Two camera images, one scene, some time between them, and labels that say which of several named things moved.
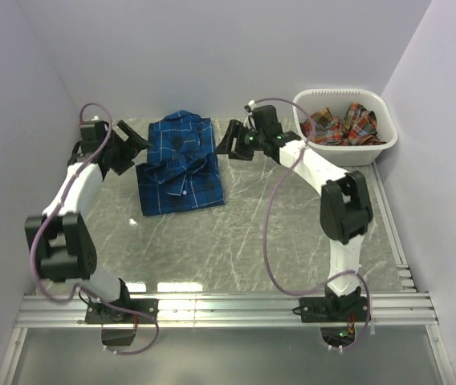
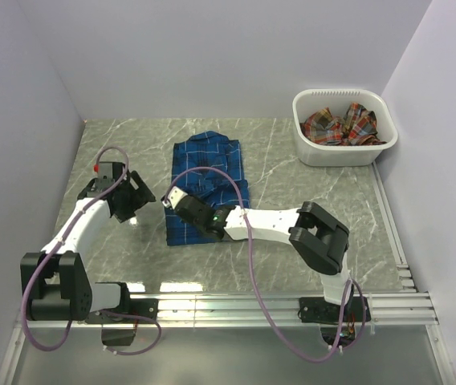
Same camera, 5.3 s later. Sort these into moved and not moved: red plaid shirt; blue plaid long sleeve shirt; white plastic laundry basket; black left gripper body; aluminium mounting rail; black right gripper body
Moved: black left gripper body; black right gripper body; blue plaid long sleeve shirt
Not moved: white plastic laundry basket; red plaid shirt; aluminium mounting rail
